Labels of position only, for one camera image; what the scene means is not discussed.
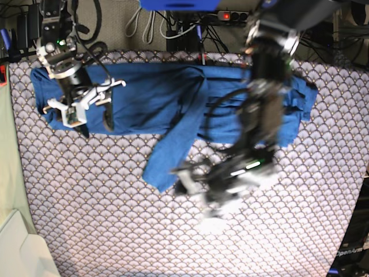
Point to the white plastic bin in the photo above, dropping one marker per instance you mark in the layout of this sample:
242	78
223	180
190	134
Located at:
22	253

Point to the red and grey clamp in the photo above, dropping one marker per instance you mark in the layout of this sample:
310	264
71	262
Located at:
202	59

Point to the blue box overhead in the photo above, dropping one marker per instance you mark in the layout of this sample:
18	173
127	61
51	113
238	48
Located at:
180	5

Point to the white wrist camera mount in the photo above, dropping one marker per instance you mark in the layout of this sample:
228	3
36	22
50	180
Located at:
75	115
194	185

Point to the blue T-shirt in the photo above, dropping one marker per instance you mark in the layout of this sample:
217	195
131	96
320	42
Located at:
173	99

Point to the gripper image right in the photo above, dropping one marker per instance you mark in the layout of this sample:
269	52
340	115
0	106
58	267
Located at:
232	179

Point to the black power strip red switch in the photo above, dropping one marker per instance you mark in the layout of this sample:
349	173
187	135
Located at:
232	16

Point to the black OpenArm base box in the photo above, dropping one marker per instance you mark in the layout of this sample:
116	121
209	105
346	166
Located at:
352	256

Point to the blue-handled clamp left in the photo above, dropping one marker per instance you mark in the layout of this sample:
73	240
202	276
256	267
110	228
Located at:
13	53

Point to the patterned fan-print tablecloth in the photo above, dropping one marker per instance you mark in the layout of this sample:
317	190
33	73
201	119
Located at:
99	218

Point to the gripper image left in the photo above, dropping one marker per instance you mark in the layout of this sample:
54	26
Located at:
73	83

